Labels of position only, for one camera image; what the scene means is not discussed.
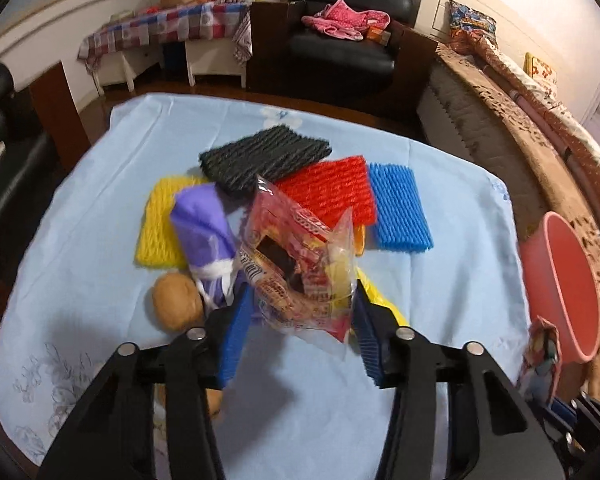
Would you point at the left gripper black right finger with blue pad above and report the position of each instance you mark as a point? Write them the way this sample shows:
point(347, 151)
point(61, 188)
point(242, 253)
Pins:
point(492, 433)

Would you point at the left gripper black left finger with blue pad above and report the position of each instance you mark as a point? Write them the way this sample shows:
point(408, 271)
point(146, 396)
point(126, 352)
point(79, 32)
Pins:
point(108, 434)

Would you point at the colourful snack wrapper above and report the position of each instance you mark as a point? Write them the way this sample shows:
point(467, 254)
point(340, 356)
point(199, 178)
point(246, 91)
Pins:
point(541, 363)

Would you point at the yellow foam fruit net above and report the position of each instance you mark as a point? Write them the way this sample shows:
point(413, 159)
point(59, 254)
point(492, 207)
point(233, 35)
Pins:
point(158, 246)

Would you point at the blue foam fruit net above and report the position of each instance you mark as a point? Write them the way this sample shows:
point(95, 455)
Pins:
point(401, 224)

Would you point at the clear red snack bag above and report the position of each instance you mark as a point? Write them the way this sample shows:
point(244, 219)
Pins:
point(303, 272)

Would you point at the red foam fruit net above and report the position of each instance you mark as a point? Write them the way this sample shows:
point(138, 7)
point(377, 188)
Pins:
point(328, 189)

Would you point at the black foam fruit net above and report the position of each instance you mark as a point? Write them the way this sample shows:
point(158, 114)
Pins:
point(272, 154)

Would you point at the brown walnut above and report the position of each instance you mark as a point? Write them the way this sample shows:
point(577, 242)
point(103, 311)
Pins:
point(177, 302)
point(214, 400)

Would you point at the pink plastic basin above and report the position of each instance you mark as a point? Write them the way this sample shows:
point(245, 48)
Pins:
point(561, 288)

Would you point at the light blue floral cloth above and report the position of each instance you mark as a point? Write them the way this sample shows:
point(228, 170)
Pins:
point(293, 411)

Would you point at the orange peel piece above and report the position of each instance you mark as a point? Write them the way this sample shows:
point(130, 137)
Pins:
point(376, 297)

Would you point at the orange dotted folded quilt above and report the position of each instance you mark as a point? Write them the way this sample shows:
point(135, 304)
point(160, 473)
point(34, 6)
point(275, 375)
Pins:
point(584, 149)

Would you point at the dark wooden chair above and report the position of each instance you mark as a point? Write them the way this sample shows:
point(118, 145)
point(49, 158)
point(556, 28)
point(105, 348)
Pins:
point(44, 139)

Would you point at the bed with brown blanket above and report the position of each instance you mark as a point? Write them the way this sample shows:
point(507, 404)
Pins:
point(495, 127)

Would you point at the yellow red patterned pillow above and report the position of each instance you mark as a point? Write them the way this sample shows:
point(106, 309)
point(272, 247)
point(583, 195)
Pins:
point(542, 73)

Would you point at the white side table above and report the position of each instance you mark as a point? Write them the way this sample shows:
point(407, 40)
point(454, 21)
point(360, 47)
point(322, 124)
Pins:
point(191, 59)

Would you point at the small orange box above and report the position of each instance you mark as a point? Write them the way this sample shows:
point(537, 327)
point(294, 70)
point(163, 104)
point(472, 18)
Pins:
point(378, 35)

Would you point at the colourful cartoon pillow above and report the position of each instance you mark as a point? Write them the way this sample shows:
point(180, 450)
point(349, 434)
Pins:
point(466, 20)

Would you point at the black leather armchair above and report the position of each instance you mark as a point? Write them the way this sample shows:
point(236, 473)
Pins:
point(362, 54)

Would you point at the checkered tablecloth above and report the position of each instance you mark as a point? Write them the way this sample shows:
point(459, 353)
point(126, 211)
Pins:
point(207, 21)

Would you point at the pink garment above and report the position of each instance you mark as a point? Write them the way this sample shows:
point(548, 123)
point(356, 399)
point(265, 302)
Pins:
point(338, 20)

